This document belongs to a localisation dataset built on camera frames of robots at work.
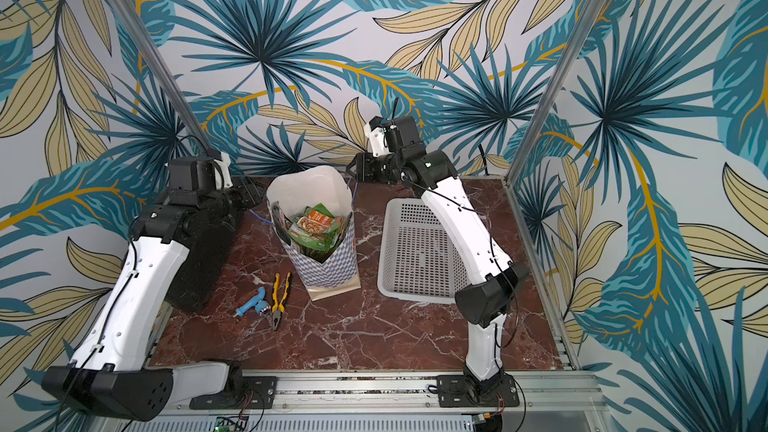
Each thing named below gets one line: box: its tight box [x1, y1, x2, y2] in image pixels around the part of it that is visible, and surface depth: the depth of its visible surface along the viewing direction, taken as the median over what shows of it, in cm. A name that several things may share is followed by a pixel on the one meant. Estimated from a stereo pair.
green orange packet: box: [309, 231, 342, 259], surface depth 87 cm
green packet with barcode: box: [288, 222, 319, 248], surface depth 87 cm
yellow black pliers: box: [272, 272, 292, 331], surface depth 87 cm
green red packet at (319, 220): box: [303, 203, 341, 234], surface depth 96 cm
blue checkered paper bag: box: [266, 166, 361, 301], surface depth 85 cm
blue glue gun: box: [233, 286, 271, 318], surface depth 87 cm
